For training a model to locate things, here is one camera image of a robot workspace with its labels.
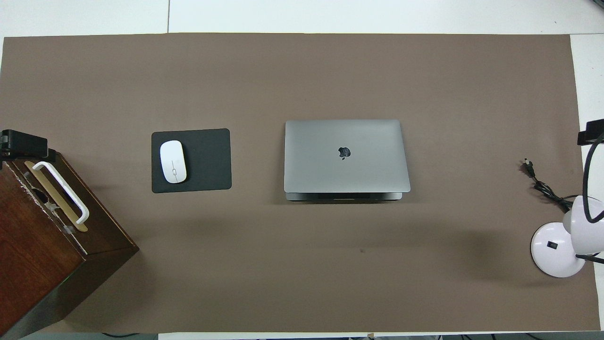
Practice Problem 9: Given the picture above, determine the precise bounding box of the brown table mat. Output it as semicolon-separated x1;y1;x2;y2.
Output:
0;33;601;333

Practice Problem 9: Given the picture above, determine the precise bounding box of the gold handle plate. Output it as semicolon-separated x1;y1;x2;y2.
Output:
24;161;89;233

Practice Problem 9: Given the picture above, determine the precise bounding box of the grey laptop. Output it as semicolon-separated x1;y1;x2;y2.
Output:
284;119;411;202

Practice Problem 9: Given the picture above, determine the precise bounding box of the black lamp power cable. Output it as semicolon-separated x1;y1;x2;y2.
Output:
523;160;574;212

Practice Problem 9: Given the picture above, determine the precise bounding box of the white box handle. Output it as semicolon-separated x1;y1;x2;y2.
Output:
32;161;90;224

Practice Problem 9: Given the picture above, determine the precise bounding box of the white computer mouse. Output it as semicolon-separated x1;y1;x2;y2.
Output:
159;140;187;184

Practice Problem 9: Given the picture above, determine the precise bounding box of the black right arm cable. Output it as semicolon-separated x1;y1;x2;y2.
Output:
582;134;604;223

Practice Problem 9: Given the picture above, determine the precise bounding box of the white desk lamp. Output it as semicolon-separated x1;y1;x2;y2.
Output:
531;195;604;278

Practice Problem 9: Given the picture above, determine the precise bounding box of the black mouse pad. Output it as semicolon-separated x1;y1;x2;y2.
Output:
151;128;232;194

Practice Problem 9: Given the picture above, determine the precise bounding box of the dark wooden box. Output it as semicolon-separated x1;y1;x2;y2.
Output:
0;150;140;339

